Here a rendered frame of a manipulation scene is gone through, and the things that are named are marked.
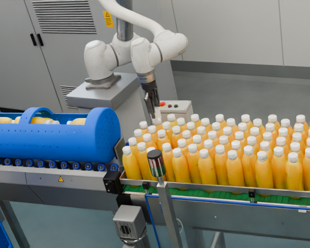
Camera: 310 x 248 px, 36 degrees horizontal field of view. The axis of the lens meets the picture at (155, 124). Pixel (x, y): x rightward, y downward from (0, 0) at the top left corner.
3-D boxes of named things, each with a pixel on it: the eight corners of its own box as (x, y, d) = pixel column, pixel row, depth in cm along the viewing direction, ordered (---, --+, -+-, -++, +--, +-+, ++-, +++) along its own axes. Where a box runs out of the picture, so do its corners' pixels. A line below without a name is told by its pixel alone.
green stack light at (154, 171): (154, 167, 203) (152, 158, 201) (168, 168, 201) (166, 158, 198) (149, 176, 198) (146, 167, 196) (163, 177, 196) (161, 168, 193)
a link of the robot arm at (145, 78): (133, 74, 231) (136, 85, 234) (150, 73, 227) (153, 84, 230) (139, 65, 238) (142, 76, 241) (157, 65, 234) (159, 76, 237)
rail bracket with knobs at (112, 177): (114, 183, 243) (109, 167, 238) (127, 184, 241) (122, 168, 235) (106, 196, 236) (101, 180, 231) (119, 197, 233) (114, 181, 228)
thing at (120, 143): (124, 155, 258) (119, 136, 252) (129, 155, 257) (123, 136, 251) (117, 167, 251) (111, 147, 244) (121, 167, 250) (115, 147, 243)
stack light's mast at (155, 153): (157, 178, 206) (149, 148, 198) (170, 179, 204) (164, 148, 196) (152, 188, 201) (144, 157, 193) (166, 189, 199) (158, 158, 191)
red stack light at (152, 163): (152, 158, 201) (150, 150, 199) (166, 158, 198) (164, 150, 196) (146, 167, 196) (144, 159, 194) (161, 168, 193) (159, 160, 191)
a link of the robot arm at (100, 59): (85, 75, 312) (76, 44, 301) (111, 66, 317) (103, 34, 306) (93, 82, 298) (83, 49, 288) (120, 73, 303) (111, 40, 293)
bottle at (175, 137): (175, 159, 250) (168, 129, 240) (188, 156, 250) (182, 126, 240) (177, 167, 243) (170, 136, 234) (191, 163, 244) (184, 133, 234)
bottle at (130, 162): (145, 181, 239) (137, 150, 229) (134, 188, 236) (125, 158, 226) (137, 175, 244) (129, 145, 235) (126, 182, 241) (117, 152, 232)
